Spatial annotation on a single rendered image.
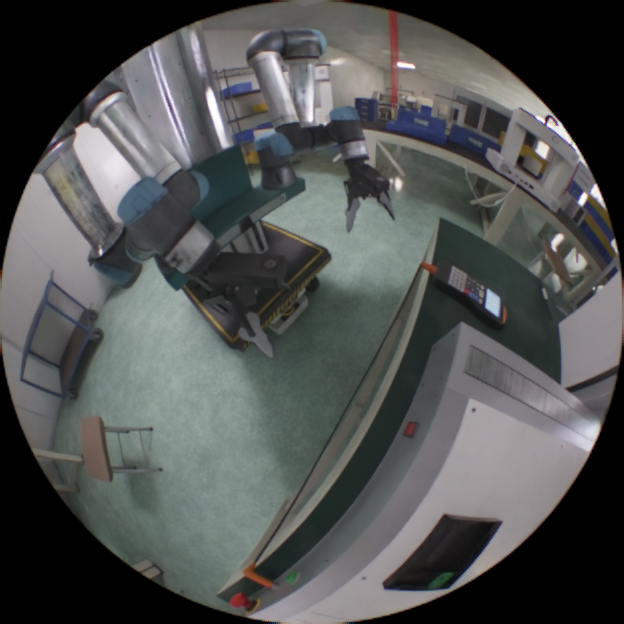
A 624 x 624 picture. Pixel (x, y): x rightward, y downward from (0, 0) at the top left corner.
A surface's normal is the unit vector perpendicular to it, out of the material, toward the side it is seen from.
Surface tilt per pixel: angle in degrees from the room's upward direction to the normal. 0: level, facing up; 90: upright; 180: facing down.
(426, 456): 0
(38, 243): 90
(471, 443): 0
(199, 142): 90
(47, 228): 90
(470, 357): 0
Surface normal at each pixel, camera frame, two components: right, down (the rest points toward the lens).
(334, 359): -0.09, -0.47
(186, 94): 0.77, 0.53
